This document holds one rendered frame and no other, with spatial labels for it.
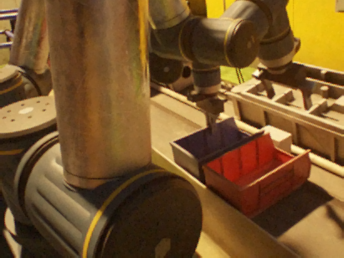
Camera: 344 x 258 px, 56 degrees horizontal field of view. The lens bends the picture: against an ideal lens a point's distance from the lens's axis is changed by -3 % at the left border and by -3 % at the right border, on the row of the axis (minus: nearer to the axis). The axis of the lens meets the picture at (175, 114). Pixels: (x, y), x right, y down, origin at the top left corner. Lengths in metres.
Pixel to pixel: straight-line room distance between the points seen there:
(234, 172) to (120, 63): 0.88
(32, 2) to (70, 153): 0.85
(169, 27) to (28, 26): 0.61
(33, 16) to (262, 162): 0.98
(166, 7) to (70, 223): 0.52
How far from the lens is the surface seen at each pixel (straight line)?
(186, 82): 2.17
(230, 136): 1.46
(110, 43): 0.41
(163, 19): 0.81
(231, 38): 0.72
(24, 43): 1.29
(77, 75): 0.42
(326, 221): 1.15
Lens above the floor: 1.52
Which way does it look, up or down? 24 degrees down
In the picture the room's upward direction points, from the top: 8 degrees counter-clockwise
